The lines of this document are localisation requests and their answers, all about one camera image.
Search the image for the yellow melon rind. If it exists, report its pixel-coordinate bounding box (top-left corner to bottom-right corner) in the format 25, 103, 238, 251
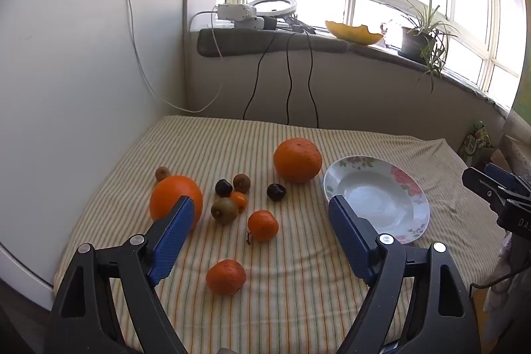
325, 21, 383, 46

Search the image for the white cable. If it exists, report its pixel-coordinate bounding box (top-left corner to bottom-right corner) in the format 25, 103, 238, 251
125, 0, 259, 114

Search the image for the potted spider plant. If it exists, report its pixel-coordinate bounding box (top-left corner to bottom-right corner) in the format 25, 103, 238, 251
399, 0, 460, 92

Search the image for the black cable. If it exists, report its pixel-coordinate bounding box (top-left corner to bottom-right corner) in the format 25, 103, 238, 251
242, 28, 278, 121
284, 31, 296, 126
304, 31, 321, 129

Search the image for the dark plum right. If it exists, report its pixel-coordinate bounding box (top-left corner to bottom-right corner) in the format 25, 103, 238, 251
266, 183, 286, 202

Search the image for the dark plum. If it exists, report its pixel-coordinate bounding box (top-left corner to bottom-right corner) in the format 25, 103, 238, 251
214, 179, 233, 198
266, 183, 286, 202

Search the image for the black cable left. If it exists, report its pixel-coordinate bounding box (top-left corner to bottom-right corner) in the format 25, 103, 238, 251
242, 28, 278, 121

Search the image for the white power strip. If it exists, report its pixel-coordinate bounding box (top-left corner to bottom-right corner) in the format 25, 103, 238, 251
217, 4, 265, 31

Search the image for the black cable middle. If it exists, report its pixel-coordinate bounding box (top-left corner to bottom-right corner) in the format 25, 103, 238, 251
284, 31, 296, 126

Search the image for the brown kiwi middle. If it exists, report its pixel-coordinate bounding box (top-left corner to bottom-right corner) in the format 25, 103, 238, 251
232, 174, 251, 194

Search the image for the mandarin with stem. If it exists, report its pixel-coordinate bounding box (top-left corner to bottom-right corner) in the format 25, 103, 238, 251
247, 210, 279, 245

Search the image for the green package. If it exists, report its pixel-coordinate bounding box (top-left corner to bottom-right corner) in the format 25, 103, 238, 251
458, 120, 495, 166

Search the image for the tiny orange kumquat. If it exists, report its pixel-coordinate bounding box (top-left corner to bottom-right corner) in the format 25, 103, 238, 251
230, 190, 248, 213

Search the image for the green kiwi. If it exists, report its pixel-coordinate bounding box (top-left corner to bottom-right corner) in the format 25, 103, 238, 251
211, 198, 239, 226

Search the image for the large rough orange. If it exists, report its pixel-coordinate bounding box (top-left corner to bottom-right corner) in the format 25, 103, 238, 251
273, 137, 322, 183

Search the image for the small brown kiwi far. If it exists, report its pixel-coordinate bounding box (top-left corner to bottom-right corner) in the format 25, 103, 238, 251
155, 166, 172, 182

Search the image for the large smooth orange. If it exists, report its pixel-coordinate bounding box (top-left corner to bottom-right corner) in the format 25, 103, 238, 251
149, 175, 203, 229

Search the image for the dark plum left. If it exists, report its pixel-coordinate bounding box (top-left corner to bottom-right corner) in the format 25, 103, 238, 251
214, 179, 233, 198

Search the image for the striped cloth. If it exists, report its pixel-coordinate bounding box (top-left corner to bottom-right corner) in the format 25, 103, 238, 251
56, 116, 504, 353

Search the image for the black cable right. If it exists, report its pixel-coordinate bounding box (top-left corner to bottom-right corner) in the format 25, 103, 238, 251
304, 31, 321, 129

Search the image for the floral white plate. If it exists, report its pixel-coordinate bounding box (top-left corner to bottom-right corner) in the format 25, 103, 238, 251
323, 155, 430, 245

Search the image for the ring light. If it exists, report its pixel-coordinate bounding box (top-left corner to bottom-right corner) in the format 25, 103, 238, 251
248, 0, 297, 19

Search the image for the white refrigerator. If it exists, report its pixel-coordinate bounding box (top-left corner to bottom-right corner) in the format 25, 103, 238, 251
1, 0, 184, 308

